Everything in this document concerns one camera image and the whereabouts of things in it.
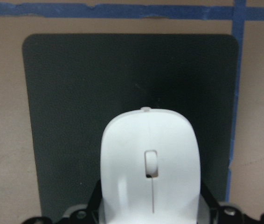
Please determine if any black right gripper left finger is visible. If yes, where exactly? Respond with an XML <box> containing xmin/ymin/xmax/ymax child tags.
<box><xmin>86</xmin><ymin>180</ymin><xmax>102</xmax><ymax>215</ymax></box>

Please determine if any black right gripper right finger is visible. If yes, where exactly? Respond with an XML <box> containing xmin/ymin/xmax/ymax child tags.
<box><xmin>198</xmin><ymin>182</ymin><xmax>218</xmax><ymax>217</ymax></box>

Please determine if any black mousepad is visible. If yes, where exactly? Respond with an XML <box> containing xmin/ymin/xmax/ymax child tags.
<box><xmin>22</xmin><ymin>34</ymin><xmax>238</xmax><ymax>222</ymax></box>

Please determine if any white computer mouse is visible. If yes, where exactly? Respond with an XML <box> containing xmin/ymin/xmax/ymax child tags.
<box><xmin>99</xmin><ymin>107</ymin><xmax>201</xmax><ymax>224</ymax></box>

